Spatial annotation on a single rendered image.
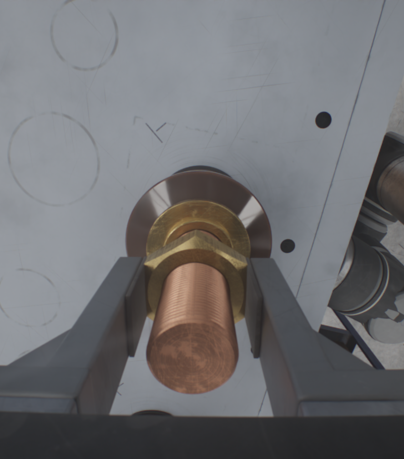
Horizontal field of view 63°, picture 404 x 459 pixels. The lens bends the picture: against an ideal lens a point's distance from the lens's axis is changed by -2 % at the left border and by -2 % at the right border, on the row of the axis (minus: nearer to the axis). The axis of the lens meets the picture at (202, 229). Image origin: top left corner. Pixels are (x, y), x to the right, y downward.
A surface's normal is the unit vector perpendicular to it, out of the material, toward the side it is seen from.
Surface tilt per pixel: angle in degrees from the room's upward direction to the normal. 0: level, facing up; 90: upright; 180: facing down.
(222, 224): 0
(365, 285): 15
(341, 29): 0
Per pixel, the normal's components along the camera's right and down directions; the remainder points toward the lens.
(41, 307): 0.00, 0.28
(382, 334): 0.02, 0.54
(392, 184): -0.95, -0.29
